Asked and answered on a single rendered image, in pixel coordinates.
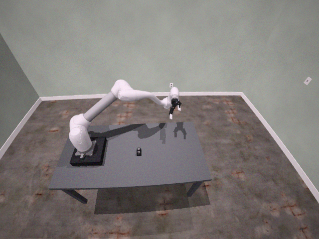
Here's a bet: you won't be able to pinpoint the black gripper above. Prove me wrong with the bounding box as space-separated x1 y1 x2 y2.
169 99 181 120

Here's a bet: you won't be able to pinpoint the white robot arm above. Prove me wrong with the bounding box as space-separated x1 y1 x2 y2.
69 80 179 159

